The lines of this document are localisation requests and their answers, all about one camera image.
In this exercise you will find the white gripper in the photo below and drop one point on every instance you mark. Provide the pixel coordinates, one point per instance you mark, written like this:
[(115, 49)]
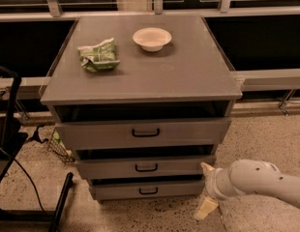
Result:
[(213, 184)]

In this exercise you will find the grey bottom drawer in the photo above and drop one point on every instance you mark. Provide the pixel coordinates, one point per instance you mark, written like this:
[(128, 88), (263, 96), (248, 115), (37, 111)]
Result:
[(146, 190)]

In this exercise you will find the grey drawer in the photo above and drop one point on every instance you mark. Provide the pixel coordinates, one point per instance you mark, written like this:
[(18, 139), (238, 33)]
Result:
[(146, 190), (143, 133), (141, 167)]

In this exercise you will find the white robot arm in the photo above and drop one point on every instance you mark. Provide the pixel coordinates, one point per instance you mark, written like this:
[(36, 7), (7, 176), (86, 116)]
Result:
[(245, 177)]

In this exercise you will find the grey middle drawer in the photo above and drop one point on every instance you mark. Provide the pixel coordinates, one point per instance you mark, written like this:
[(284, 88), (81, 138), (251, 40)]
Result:
[(141, 167)]

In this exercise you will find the grey top drawer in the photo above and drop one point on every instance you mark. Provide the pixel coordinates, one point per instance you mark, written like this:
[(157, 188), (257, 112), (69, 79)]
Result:
[(143, 133)]

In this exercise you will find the grey drawer cabinet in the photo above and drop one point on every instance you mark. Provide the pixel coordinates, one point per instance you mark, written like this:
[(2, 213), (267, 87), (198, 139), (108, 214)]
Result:
[(186, 79)]

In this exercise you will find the white bowl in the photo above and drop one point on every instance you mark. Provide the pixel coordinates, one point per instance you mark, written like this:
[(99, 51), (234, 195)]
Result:
[(152, 39)]

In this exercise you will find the green snack bag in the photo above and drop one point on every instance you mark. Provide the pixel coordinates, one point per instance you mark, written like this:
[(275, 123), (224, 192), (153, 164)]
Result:
[(99, 57)]

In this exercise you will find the metal window railing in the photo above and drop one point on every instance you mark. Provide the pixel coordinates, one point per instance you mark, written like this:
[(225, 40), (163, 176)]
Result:
[(261, 38)]

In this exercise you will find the black metal stand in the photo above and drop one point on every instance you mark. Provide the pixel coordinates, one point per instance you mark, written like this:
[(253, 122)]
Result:
[(11, 141)]

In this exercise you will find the wire mesh basket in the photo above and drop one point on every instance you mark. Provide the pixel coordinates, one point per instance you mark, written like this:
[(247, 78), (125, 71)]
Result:
[(57, 147)]

